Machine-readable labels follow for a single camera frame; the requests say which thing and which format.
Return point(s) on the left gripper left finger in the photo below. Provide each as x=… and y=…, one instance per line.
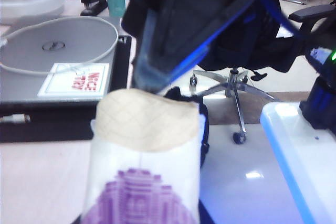
x=79, y=220

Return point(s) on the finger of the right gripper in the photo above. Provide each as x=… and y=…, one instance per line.
x=194, y=19
x=151, y=64

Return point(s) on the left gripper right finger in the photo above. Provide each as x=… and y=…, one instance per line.
x=205, y=129

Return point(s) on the beige tissue sheet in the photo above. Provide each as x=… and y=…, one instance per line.
x=147, y=121

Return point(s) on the white purple tissue packet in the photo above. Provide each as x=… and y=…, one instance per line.
x=141, y=190

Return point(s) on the black office chair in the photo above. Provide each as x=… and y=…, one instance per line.
x=236, y=58

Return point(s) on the white card red print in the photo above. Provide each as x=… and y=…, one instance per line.
x=78, y=82

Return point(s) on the black stapler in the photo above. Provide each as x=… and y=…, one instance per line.
x=93, y=5

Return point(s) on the silver laptop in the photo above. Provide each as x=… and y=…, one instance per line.
x=52, y=43

